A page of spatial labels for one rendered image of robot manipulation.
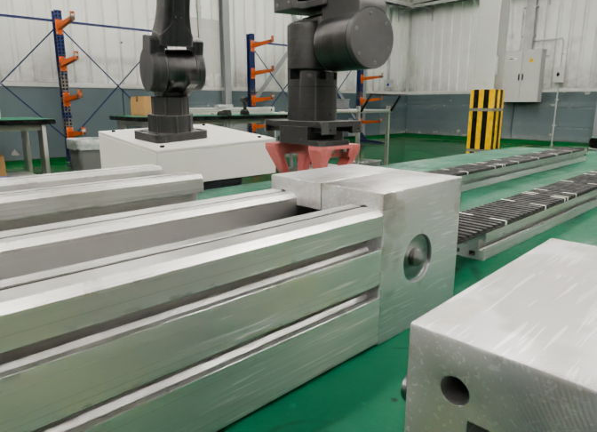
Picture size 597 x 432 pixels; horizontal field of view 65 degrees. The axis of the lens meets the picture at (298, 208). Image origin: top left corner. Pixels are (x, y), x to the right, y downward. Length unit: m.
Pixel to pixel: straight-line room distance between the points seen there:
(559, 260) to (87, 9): 8.39
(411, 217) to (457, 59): 12.70
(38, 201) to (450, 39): 12.92
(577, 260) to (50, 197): 0.31
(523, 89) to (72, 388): 11.81
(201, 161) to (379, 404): 0.70
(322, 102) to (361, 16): 0.11
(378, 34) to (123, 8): 8.27
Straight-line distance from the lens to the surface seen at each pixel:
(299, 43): 0.54
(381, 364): 0.29
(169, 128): 0.94
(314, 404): 0.25
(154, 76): 0.90
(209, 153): 0.90
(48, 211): 0.37
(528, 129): 12.12
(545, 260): 0.17
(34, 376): 0.18
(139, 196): 0.39
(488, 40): 6.89
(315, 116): 0.53
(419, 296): 0.33
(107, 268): 0.19
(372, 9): 0.49
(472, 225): 0.46
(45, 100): 8.15
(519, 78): 11.96
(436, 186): 0.32
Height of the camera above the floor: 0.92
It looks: 13 degrees down
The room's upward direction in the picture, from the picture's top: straight up
